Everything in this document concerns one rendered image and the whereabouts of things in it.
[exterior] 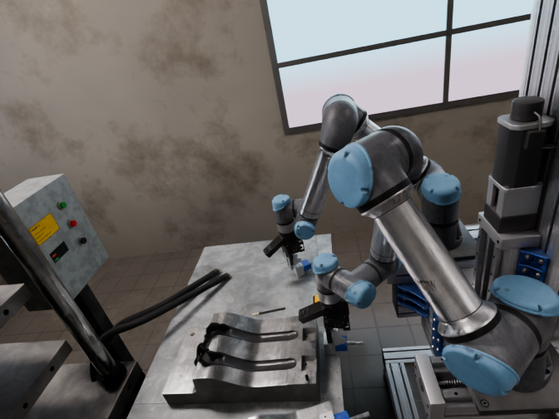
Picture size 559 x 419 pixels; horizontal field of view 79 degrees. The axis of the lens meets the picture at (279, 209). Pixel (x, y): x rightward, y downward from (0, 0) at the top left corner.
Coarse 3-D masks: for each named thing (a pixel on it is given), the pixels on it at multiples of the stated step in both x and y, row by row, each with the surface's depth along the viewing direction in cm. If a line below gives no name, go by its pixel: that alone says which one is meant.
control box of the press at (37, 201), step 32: (32, 192) 115; (64, 192) 127; (32, 224) 113; (64, 224) 126; (0, 256) 112; (64, 256) 124; (96, 256) 140; (32, 288) 118; (96, 320) 143; (128, 352) 160
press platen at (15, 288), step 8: (0, 288) 101; (8, 288) 100; (16, 288) 99; (24, 288) 101; (0, 296) 97; (8, 296) 96; (16, 296) 98; (24, 296) 100; (0, 304) 94; (8, 304) 95; (16, 304) 97; (0, 312) 93; (8, 312) 95; (16, 312) 97; (0, 320) 93; (0, 328) 92
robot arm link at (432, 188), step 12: (432, 180) 112; (444, 180) 111; (456, 180) 110; (420, 192) 117; (432, 192) 109; (444, 192) 107; (456, 192) 107; (432, 204) 111; (444, 204) 109; (456, 204) 110; (432, 216) 113; (444, 216) 111; (456, 216) 112
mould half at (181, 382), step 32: (224, 320) 122; (256, 320) 125; (288, 320) 122; (192, 352) 121; (224, 352) 111; (256, 352) 113; (288, 352) 110; (192, 384) 110; (224, 384) 104; (256, 384) 103; (288, 384) 101
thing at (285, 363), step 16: (208, 336) 115; (240, 336) 118; (256, 336) 119; (272, 336) 118; (288, 336) 117; (208, 352) 111; (240, 368) 108; (256, 368) 109; (272, 368) 107; (288, 368) 105
